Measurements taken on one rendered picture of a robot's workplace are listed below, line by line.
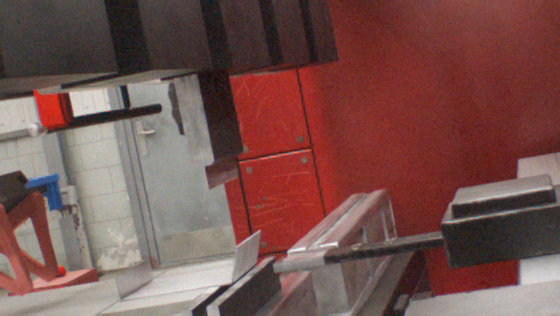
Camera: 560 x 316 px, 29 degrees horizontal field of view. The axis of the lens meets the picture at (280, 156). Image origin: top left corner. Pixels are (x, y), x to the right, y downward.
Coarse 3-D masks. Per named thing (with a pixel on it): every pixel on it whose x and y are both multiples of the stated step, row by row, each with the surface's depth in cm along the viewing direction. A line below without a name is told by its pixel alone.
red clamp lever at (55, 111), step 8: (40, 96) 79; (48, 96) 79; (56, 96) 79; (64, 96) 79; (40, 104) 79; (48, 104) 79; (56, 104) 79; (64, 104) 79; (40, 112) 80; (48, 112) 79; (56, 112) 79; (64, 112) 79; (72, 112) 80; (40, 120) 80; (48, 120) 80; (56, 120) 79; (64, 120) 79; (72, 120) 80; (48, 128) 80; (56, 128) 80
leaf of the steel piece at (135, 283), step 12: (144, 264) 98; (120, 276) 92; (132, 276) 95; (144, 276) 98; (180, 276) 98; (192, 276) 97; (204, 276) 95; (216, 276) 94; (228, 276) 93; (120, 288) 92; (132, 288) 94; (144, 288) 95; (156, 288) 94; (168, 288) 93; (180, 288) 91; (192, 288) 90; (120, 300) 92; (132, 300) 91
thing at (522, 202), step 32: (480, 192) 89; (512, 192) 85; (544, 192) 84; (448, 224) 85; (480, 224) 84; (512, 224) 84; (544, 224) 83; (288, 256) 95; (320, 256) 92; (352, 256) 91; (448, 256) 85; (480, 256) 85; (512, 256) 84
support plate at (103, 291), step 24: (216, 264) 103; (72, 288) 106; (96, 288) 103; (0, 312) 99; (24, 312) 97; (48, 312) 94; (72, 312) 91; (96, 312) 89; (120, 312) 87; (144, 312) 87; (168, 312) 87
